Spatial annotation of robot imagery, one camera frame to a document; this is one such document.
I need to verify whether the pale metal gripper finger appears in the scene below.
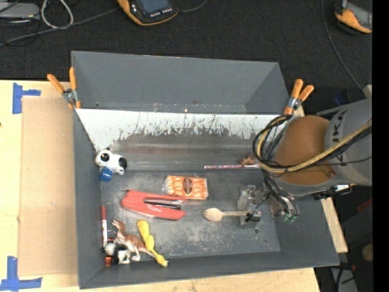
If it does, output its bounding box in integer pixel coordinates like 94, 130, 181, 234
237, 184, 264, 210
239, 210, 263, 226

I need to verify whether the pale wooden spork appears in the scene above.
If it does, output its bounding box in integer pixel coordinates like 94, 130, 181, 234
202, 207, 250, 223

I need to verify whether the grey metal bin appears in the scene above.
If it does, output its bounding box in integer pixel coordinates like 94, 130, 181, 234
70, 50, 340, 289

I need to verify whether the orange snack packet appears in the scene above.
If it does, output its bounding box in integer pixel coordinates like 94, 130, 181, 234
162, 175, 210, 201

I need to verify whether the red stapler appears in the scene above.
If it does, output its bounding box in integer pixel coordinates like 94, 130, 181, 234
121, 189, 187, 221

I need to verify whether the yellow rubber chicken toy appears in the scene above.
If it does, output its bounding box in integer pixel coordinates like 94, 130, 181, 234
136, 219, 170, 268

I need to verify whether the brown toy dinosaur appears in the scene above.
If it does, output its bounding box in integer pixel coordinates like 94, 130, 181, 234
111, 218, 156, 263

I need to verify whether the black and white toy animal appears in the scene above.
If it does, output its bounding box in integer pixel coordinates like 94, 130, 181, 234
116, 248, 133, 265

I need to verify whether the white and black toy dog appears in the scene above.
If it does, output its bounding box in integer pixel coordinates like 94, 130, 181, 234
95, 148, 128, 176

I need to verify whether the red and white marker pen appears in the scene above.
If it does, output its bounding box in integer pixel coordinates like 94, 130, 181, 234
100, 205, 109, 249

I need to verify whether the brown cardboard board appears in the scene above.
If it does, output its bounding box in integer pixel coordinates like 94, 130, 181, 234
17, 96, 78, 277

